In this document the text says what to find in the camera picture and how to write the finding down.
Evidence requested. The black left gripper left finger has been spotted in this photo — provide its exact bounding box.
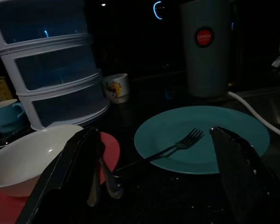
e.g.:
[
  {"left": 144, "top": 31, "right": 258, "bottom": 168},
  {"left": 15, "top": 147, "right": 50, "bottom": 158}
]
[{"left": 15, "top": 126, "right": 106, "bottom": 224}]

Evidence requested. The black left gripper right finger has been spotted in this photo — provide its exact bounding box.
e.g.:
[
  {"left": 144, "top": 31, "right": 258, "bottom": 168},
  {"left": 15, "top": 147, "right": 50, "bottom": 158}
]
[{"left": 209, "top": 126, "right": 280, "bottom": 224}]

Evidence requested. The silver metal spoon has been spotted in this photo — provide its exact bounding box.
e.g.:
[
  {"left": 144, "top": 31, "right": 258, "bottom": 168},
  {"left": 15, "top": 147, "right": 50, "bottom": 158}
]
[{"left": 98, "top": 140, "right": 124, "bottom": 199}]

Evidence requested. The white bowl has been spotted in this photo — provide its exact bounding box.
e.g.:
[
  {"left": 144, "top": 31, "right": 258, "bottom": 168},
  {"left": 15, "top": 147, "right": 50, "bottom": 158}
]
[{"left": 0, "top": 124, "right": 84, "bottom": 198}]

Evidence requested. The pink round plate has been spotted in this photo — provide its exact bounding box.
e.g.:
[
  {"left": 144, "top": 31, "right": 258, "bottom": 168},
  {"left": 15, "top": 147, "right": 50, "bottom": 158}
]
[{"left": 0, "top": 132, "right": 121, "bottom": 224}]

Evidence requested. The silver metal fork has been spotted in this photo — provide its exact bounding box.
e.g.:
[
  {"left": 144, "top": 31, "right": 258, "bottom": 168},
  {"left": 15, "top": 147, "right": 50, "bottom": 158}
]
[{"left": 113, "top": 128, "right": 205, "bottom": 178}]

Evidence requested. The teal round plate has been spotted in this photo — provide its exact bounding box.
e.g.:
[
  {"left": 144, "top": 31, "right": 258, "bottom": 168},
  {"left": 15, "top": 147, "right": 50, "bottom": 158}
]
[{"left": 134, "top": 105, "right": 271, "bottom": 175}]

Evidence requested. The stainless steel sink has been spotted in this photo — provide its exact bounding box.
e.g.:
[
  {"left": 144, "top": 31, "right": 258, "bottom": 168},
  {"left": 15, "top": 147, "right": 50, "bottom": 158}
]
[{"left": 228, "top": 85, "right": 280, "bottom": 145}]

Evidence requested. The white cartoon print cup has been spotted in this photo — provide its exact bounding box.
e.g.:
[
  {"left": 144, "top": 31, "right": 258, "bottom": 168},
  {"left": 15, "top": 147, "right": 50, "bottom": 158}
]
[{"left": 103, "top": 73, "right": 130, "bottom": 105}]

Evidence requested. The yellow box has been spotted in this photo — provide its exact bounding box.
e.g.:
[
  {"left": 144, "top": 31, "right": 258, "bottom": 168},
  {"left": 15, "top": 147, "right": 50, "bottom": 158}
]
[{"left": 0, "top": 76, "right": 14, "bottom": 105}]

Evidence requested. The white tiered plastic drawer tower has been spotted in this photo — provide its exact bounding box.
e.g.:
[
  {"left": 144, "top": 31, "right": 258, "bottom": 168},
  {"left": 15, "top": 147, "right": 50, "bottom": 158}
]
[{"left": 0, "top": 0, "right": 111, "bottom": 131}]

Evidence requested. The grey water filter canister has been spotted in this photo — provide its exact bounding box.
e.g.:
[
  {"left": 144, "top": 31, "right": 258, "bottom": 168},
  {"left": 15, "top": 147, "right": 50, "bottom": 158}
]
[{"left": 180, "top": 0, "right": 231, "bottom": 98}]

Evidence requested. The light blue handled cup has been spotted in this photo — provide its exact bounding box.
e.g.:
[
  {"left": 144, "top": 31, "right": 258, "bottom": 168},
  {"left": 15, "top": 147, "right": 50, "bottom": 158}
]
[{"left": 0, "top": 99, "right": 25, "bottom": 133}]

